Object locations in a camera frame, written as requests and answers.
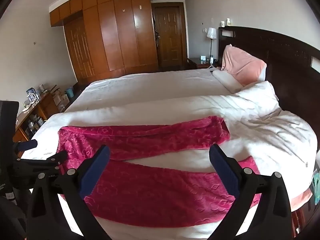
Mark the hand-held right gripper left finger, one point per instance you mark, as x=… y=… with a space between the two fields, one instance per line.
x=96 y=171

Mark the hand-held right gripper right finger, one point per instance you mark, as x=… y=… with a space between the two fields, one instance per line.
x=225 y=171

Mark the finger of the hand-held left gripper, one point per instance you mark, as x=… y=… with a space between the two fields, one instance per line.
x=53 y=158
x=28 y=144

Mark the magenta fleece pants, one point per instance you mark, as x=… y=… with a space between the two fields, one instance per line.
x=150 y=190

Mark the person's left forearm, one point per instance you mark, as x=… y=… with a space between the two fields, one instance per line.
x=11 y=220

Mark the wooden side desk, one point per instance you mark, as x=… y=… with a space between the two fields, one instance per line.
x=32 y=120

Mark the blue white kettle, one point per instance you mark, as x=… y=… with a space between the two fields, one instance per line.
x=31 y=95

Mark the blue waste bin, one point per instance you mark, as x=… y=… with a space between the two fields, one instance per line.
x=69 y=92

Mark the white duvet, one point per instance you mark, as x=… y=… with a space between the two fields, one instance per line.
x=257 y=110

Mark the pink bed skirt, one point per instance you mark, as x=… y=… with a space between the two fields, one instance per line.
x=301 y=200

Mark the white pillow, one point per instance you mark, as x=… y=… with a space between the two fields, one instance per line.
x=226 y=80

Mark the white bed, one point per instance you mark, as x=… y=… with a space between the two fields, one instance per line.
x=155 y=85

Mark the pink pillow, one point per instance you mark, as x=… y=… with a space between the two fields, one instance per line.
x=243 y=66

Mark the wooden nightstand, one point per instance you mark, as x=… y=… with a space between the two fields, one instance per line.
x=193 y=62

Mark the dark wooden headboard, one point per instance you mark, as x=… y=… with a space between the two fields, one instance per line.
x=287 y=60

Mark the white shade bedside lamp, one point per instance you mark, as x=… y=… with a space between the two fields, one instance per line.
x=211 y=33

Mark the brown wooden wardrobe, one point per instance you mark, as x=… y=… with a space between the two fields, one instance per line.
x=120 y=32

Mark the brown panelled door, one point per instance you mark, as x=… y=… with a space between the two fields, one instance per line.
x=171 y=35

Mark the small white bottle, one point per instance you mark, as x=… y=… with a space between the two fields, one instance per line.
x=228 y=22
x=222 y=24

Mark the dark hanging cloth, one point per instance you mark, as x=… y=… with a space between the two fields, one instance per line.
x=156 y=33

